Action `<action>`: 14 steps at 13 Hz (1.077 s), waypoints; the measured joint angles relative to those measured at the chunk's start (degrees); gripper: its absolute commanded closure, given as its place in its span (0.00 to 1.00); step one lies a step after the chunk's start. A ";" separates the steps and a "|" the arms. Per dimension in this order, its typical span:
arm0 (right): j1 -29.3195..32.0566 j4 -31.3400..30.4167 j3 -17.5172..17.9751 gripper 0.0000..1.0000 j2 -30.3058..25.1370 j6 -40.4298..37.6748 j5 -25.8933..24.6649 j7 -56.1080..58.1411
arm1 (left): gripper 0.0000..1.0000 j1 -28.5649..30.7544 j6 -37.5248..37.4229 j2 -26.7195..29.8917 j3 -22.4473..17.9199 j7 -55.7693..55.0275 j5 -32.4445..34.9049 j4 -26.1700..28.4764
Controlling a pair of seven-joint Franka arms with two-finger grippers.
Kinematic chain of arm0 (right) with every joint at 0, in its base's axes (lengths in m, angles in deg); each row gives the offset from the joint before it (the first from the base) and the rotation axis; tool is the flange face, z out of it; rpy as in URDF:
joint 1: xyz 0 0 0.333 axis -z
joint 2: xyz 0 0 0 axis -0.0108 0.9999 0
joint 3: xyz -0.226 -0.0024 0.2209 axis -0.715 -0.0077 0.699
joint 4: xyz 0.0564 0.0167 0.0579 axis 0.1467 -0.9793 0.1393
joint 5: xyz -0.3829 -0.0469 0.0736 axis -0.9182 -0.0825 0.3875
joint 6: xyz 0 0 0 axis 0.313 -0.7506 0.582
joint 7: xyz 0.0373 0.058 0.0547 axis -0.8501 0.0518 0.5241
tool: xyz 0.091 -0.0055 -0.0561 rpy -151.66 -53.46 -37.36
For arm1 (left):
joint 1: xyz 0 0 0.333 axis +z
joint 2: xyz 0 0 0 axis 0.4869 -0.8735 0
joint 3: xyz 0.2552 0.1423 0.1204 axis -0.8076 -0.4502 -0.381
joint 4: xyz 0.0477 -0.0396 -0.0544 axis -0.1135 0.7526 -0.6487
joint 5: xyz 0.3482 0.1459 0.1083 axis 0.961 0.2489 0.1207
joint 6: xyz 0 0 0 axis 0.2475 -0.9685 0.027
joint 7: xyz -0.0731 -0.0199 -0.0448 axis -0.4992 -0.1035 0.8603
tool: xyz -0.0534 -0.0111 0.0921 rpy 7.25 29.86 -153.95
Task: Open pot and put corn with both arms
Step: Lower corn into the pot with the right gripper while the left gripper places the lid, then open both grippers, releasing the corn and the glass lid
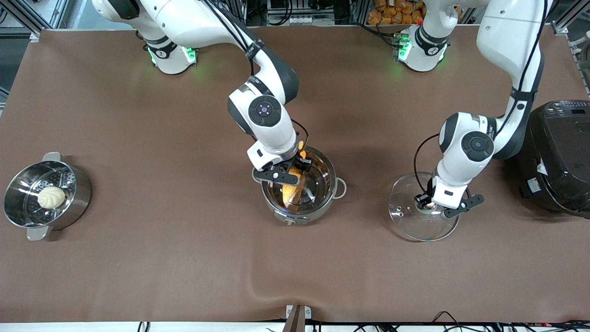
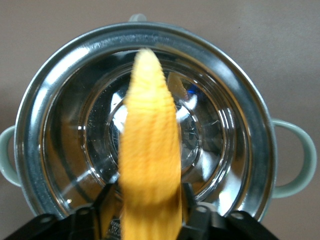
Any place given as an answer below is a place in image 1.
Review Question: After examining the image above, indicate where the small metal table bracket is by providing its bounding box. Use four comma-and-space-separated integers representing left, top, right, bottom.
282, 305, 312, 332

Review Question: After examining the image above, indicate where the white steamed bun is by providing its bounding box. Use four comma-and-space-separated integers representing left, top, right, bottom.
37, 186, 66, 209

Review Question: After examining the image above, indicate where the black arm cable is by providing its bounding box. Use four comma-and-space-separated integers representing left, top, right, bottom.
413, 0, 554, 196
203, 0, 310, 148

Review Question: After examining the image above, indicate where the black rice cooker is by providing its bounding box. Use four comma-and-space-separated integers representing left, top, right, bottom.
514, 100, 590, 218

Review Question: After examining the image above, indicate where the glass pot lid with knob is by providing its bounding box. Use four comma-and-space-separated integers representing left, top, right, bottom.
389, 172, 460, 242

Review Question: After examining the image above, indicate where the yellow corn cob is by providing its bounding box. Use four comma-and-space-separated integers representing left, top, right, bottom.
282, 141, 307, 209

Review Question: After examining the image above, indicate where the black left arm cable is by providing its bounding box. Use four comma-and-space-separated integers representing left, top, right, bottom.
413, 0, 554, 196

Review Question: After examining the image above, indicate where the brown table mat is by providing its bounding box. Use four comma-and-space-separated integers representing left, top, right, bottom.
0, 25, 590, 323

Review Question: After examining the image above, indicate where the black looped floor cable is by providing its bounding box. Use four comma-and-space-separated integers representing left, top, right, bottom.
431, 311, 489, 332

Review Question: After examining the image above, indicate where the steel electric pot with handles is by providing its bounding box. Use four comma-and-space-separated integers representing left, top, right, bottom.
253, 147, 348, 225

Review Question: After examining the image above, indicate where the pile of orange snack packs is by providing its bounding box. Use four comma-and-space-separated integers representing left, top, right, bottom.
367, 0, 427, 25

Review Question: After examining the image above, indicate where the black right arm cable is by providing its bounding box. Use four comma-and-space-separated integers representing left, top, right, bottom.
203, 0, 310, 148

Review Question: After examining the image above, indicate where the steel steamer pot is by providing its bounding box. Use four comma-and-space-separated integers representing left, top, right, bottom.
3, 152, 92, 241

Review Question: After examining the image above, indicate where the aluminium frame post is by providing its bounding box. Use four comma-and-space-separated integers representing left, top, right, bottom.
551, 0, 590, 35
0, 0, 42, 42

